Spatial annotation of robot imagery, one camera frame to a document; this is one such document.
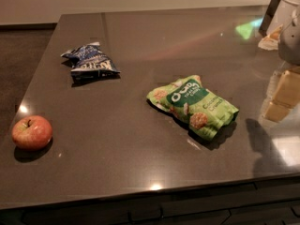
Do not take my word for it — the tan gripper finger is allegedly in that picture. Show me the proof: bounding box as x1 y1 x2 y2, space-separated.
263 67 300 122

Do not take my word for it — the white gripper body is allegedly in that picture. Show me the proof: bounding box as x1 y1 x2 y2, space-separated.
278 7 300 66

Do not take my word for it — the green rice chip bag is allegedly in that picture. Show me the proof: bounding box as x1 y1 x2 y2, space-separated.
147 75 239 141

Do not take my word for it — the blue chip bag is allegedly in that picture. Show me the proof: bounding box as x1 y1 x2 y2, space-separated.
61 42 120 81

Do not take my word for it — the red apple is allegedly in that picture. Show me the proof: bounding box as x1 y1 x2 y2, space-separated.
11 115 53 151

